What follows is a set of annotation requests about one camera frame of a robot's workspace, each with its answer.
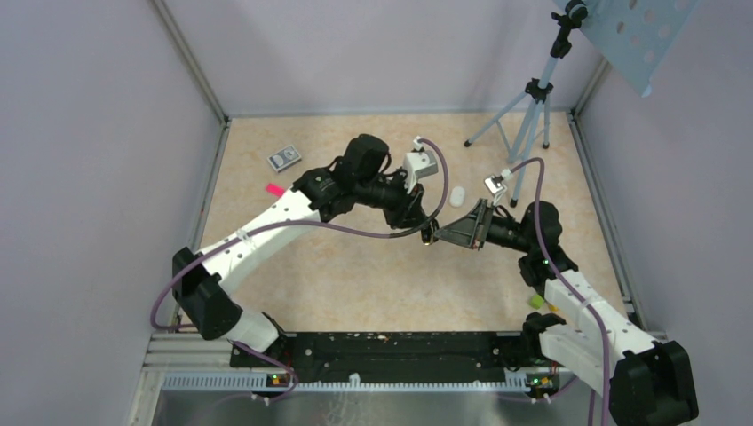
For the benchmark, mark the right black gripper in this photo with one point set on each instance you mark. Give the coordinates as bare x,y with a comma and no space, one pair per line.
466,230

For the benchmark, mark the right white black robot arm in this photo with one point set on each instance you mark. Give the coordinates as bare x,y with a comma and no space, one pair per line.
643,381

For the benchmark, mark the white earbud charging case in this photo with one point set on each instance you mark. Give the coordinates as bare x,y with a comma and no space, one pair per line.
457,197

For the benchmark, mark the pink rectangular block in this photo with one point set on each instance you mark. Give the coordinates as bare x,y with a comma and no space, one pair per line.
275,190

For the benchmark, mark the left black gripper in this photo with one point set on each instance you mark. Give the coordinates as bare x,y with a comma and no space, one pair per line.
408,213

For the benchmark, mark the white cable duct rail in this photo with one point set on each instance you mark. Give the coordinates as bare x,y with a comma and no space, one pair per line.
261,382

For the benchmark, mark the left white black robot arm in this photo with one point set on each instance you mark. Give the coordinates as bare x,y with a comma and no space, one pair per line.
204,281

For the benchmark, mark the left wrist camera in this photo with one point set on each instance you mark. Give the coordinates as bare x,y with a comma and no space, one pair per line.
418,163

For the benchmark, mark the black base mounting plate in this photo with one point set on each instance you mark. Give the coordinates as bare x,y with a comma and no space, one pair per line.
402,357

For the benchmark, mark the perforated grey metal plate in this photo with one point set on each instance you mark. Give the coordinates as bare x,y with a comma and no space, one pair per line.
633,36

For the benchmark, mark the small black case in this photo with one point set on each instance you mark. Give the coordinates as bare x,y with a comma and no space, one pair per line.
427,235

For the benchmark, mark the grey playing card box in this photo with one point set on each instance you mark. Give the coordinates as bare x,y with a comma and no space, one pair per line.
284,158

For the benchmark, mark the green cube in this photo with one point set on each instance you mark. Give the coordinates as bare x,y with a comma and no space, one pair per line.
536,302

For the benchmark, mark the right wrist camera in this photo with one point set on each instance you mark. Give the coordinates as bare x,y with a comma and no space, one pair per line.
497,185

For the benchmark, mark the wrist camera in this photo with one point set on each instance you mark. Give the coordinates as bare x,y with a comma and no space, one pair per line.
418,163
497,185

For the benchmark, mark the grey camera tripod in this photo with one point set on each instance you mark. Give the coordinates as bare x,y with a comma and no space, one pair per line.
536,121

